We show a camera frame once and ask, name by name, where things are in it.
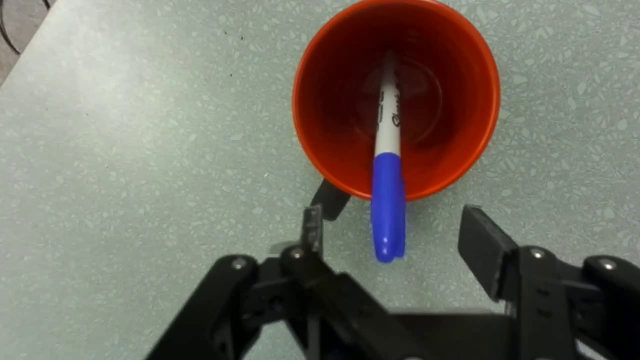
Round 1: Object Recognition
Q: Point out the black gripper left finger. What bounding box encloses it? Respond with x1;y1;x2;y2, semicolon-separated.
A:
145;205;401;360

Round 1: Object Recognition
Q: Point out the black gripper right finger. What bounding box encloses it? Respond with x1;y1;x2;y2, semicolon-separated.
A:
457;203;640;360

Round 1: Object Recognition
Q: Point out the blue pen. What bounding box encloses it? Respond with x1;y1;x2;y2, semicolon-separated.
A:
367;51;408;263

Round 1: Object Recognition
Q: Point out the red and black mug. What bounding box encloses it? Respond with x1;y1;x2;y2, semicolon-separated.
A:
289;0;502;221

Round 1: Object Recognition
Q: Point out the black cable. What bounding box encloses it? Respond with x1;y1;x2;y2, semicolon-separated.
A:
0;0;55;58

